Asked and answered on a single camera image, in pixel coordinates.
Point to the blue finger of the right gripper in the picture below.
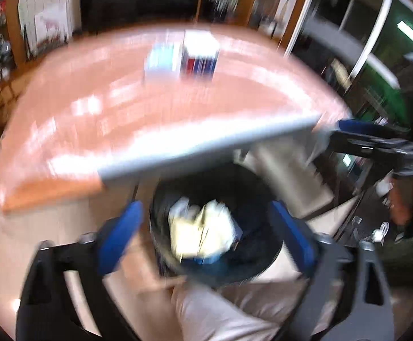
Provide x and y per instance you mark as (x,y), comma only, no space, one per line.
(357,126)

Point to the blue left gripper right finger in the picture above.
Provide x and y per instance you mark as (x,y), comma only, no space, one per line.
(296,235)

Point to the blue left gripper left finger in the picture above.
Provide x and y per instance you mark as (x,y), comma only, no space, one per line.
(114,236)

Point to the yellow paper bag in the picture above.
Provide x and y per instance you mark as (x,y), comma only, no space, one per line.
(201,231)

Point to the blue drawstring bag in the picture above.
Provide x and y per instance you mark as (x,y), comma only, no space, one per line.
(209,261)

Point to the green sweater forearm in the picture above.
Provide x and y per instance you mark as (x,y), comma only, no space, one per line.
(397,261)

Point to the black trash bin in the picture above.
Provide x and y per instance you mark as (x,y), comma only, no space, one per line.
(246,195)

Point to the person's right hand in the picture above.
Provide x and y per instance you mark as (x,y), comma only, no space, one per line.
(401,201)

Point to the grey table edge trim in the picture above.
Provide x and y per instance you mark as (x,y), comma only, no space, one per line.
(152,150)

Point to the blue white carton box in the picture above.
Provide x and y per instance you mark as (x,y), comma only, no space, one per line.
(200,53)

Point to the white blue medicine box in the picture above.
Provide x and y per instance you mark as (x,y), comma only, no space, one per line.
(165,55)

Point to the framed giraffe picture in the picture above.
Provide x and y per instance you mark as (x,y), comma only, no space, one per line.
(51,27)

